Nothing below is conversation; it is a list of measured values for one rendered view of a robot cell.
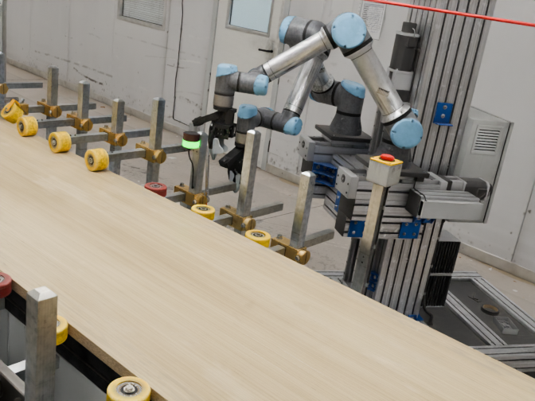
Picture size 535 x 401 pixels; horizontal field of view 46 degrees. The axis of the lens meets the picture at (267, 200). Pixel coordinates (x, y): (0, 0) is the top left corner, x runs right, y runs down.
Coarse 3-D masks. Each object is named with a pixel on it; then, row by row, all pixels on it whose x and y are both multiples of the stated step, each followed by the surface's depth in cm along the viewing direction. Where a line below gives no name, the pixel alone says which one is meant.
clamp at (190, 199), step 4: (176, 188) 239; (180, 188) 238; (184, 188) 239; (188, 188) 240; (184, 192) 237; (188, 192) 235; (188, 196) 236; (192, 196) 234; (196, 196) 234; (200, 196) 234; (204, 196) 235; (188, 200) 236; (192, 200) 235; (196, 200) 233; (200, 200) 234; (204, 200) 235; (188, 204) 236; (192, 204) 235
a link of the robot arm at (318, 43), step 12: (312, 36) 236; (324, 36) 233; (300, 48) 236; (312, 48) 235; (324, 48) 236; (336, 48) 237; (276, 60) 238; (288, 60) 237; (300, 60) 237; (264, 72) 239; (276, 72) 239
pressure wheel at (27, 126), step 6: (18, 120) 262; (24, 120) 259; (30, 120) 261; (36, 120) 263; (18, 126) 263; (24, 126) 260; (30, 126) 260; (36, 126) 262; (18, 132) 263; (24, 132) 260; (30, 132) 262; (36, 132) 264
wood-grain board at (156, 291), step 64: (0, 128) 269; (0, 192) 201; (64, 192) 209; (128, 192) 218; (0, 256) 160; (64, 256) 165; (128, 256) 170; (192, 256) 176; (256, 256) 182; (128, 320) 140; (192, 320) 144; (256, 320) 148; (320, 320) 152; (384, 320) 157; (192, 384) 122; (256, 384) 125; (320, 384) 128; (384, 384) 131; (448, 384) 134; (512, 384) 138
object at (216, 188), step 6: (204, 186) 247; (210, 186) 248; (216, 186) 249; (222, 186) 251; (228, 186) 254; (234, 186) 257; (180, 192) 237; (204, 192) 244; (210, 192) 247; (216, 192) 249; (222, 192) 252; (168, 198) 231; (174, 198) 233; (180, 198) 235
